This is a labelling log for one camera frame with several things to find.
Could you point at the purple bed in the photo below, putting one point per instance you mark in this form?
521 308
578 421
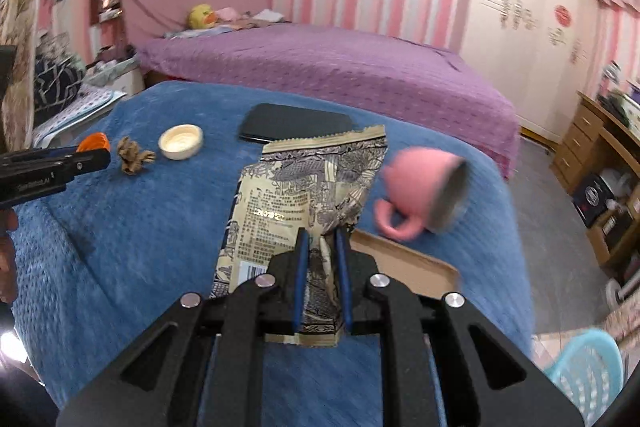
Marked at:
350 72

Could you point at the pink mug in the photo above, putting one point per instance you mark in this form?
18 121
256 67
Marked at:
415 187

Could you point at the yellow duck plush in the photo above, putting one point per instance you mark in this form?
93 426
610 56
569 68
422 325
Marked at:
201 17

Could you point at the beige printed snack wrapper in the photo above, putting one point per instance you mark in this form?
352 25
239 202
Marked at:
280 202

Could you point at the person's left hand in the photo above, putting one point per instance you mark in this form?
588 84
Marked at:
6 257

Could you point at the wooden desk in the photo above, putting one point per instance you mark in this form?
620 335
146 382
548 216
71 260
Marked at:
580 142

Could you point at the pile of clothes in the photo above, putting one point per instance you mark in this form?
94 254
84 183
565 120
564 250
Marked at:
250 18

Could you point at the cream round lid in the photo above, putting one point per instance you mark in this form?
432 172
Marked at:
181 142

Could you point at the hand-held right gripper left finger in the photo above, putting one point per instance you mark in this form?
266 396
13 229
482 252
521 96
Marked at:
301 277

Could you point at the pink covered headboard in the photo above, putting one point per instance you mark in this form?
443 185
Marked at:
165 7

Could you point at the light blue plastic basket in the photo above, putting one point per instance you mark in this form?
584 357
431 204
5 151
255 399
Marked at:
585 372

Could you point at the dark patterned cloth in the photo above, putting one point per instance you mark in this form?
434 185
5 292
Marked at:
57 82

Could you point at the black phone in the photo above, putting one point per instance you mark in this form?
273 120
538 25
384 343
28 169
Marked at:
290 122

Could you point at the beige printed blanket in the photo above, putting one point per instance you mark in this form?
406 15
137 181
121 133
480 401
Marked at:
20 57

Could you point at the white wardrobe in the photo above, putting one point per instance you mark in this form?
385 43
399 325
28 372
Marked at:
525 57

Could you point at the black bag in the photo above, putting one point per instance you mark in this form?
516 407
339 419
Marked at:
590 199

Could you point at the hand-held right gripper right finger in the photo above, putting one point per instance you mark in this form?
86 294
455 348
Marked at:
344 277

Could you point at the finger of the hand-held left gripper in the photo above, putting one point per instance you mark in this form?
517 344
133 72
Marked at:
75 162

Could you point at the beige phone case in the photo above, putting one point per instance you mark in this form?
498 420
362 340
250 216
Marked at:
410 264

